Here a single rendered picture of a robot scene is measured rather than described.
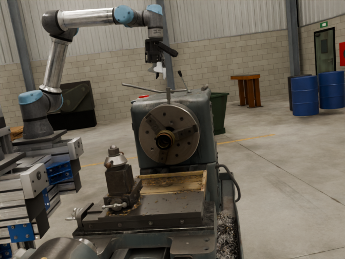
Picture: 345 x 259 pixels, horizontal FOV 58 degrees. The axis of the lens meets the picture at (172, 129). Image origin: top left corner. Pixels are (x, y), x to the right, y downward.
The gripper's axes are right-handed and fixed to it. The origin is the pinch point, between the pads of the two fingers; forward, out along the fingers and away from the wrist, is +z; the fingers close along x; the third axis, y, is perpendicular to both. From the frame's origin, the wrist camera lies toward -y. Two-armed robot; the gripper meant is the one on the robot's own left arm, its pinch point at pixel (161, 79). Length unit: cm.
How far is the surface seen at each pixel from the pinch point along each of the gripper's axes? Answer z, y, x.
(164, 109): 14.9, 0.2, 3.2
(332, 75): 26, -548, -453
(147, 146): 34.2, 8.7, -0.9
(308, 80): 33, -461, -434
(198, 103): 13.9, -21.3, -3.8
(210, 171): 53, -27, -1
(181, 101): 12.7, -13.6, -8.7
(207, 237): 44, 8, 75
